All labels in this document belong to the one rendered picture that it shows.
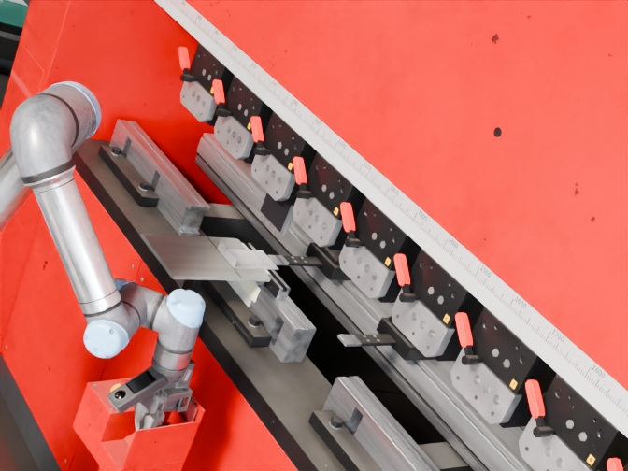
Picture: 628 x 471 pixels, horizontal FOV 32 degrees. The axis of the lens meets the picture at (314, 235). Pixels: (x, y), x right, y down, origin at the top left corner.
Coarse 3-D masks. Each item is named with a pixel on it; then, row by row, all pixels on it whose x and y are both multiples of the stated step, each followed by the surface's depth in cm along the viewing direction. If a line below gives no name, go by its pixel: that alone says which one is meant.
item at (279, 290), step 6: (252, 246) 266; (270, 270) 258; (270, 276) 255; (276, 276) 256; (264, 282) 256; (270, 282) 254; (276, 282) 253; (282, 282) 254; (270, 288) 254; (276, 288) 252; (282, 288) 252; (288, 288) 253; (276, 294) 252; (282, 294) 253
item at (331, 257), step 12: (312, 252) 274; (324, 252) 271; (336, 252) 272; (276, 264) 262; (288, 264) 264; (300, 264) 266; (312, 264) 268; (324, 264) 270; (336, 264) 268; (336, 276) 269
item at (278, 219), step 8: (264, 200) 258; (272, 200) 256; (264, 208) 258; (272, 208) 256; (280, 208) 253; (288, 208) 251; (264, 216) 260; (272, 216) 256; (280, 216) 253; (288, 216) 252; (272, 224) 257; (280, 224) 253; (288, 224) 253; (272, 232) 257; (280, 232) 253
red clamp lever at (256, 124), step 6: (252, 120) 252; (258, 120) 252; (252, 126) 251; (258, 126) 251; (252, 132) 251; (258, 132) 251; (258, 138) 250; (258, 144) 250; (258, 150) 249; (264, 150) 250; (270, 150) 252
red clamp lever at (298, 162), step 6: (294, 162) 238; (300, 162) 238; (294, 168) 238; (300, 168) 237; (300, 174) 237; (306, 174) 238; (300, 180) 237; (306, 180) 237; (300, 186) 237; (300, 192) 235; (306, 192) 236; (306, 198) 237
